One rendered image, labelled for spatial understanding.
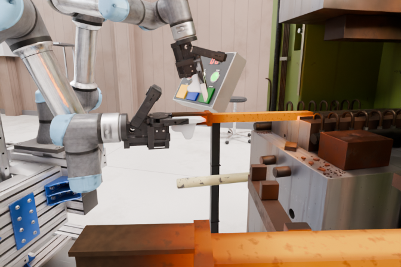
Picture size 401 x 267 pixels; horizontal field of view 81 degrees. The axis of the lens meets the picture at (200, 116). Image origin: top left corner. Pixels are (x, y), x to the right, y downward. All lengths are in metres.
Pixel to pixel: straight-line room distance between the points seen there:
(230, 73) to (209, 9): 3.44
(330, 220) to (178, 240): 0.47
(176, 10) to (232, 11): 3.64
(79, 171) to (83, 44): 0.65
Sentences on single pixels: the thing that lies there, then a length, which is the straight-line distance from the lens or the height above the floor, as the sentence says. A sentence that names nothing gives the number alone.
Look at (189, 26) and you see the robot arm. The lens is 0.76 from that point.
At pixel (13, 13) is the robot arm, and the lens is 0.59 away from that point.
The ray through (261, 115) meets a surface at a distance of 0.66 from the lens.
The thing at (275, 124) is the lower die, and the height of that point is 0.95.
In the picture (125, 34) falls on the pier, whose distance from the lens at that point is 4.79.
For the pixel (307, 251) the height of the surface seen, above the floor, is 1.01.
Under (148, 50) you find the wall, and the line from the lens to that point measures 4.75.
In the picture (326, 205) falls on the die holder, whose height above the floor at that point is 0.85.
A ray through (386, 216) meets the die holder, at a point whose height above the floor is 0.81.
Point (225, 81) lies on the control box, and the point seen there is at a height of 1.07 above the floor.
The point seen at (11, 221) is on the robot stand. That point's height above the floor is 0.62.
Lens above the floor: 1.14
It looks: 12 degrees down
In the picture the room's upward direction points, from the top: straight up
